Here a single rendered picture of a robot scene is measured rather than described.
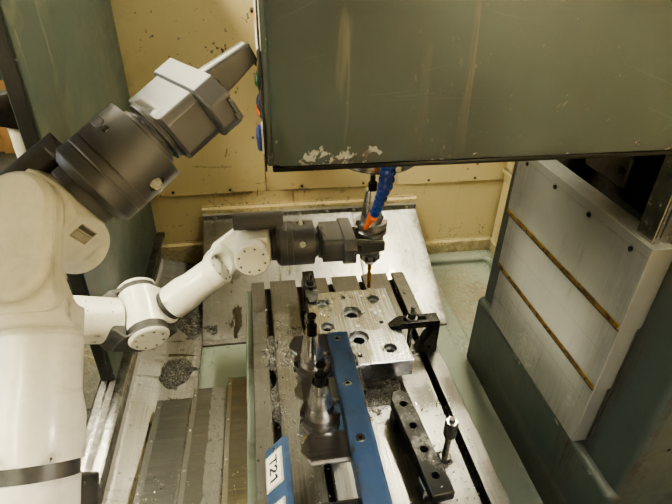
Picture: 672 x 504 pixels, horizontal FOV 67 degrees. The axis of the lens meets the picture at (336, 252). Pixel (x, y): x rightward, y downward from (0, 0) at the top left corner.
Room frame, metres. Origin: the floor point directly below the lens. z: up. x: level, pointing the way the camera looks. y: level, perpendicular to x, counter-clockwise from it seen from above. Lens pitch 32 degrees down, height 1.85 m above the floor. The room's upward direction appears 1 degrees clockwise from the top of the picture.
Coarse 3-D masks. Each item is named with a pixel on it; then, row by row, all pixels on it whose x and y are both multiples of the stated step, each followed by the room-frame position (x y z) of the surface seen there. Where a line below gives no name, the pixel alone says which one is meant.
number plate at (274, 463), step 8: (280, 448) 0.65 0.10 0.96; (272, 456) 0.65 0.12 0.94; (280, 456) 0.63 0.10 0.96; (272, 464) 0.63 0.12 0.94; (280, 464) 0.62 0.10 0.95; (272, 472) 0.61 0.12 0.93; (280, 472) 0.60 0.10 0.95; (272, 480) 0.60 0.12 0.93; (280, 480) 0.58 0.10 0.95; (272, 488) 0.58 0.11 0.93
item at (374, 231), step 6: (360, 216) 0.89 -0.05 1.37; (360, 222) 0.87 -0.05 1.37; (384, 222) 0.87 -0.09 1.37; (360, 228) 0.85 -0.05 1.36; (372, 228) 0.85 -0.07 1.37; (378, 228) 0.85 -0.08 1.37; (384, 228) 0.86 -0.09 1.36; (360, 234) 0.85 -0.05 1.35; (366, 234) 0.85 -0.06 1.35; (372, 234) 0.85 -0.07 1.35; (378, 234) 0.85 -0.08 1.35; (384, 234) 0.86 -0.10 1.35
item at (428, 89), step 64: (320, 0) 0.53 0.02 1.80; (384, 0) 0.54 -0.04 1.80; (448, 0) 0.55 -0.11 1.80; (512, 0) 0.56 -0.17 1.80; (576, 0) 0.58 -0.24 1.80; (640, 0) 0.59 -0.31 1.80; (256, 64) 0.94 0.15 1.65; (320, 64) 0.53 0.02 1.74; (384, 64) 0.54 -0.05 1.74; (448, 64) 0.56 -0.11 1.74; (512, 64) 0.57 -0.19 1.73; (576, 64) 0.58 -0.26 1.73; (640, 64) 0.59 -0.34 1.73; (320, 128) 0.53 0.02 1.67; (384, 128) 0.54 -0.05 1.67; (448, 128) 0.56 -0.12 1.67; (512, 128) 0.57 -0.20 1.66; (576, 128) 0.58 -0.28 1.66; (640, 128) 0.60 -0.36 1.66
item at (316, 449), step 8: (328, 432) 0.49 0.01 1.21; (336, 432) 0.49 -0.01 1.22; (344, 432) 0.49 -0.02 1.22; (304, 440) 0.48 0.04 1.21; (312, 440) 0.48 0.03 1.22; (320, 440) 0.48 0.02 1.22; (328, 440) 0.48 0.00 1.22; (336, 440) 0.48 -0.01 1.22; (344, 440) 0.48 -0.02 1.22; (304, 448) 0.46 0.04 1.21; (312, 448) 0.46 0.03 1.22; (320, 448) 0.46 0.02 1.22; (328, 448) 0.46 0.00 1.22; (336, 448) 0.47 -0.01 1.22; (344, 448) 0.47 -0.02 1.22; (304, 456) 0.45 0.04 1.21; (312, 456) 0.45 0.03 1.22; (320, 456) 0.45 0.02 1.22; (328, 456) 0.45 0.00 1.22; (336, 456) 0.45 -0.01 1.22; (344, 456) 0.45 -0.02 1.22; (312, 464) 0.44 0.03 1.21; (320, 464) 0.44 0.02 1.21
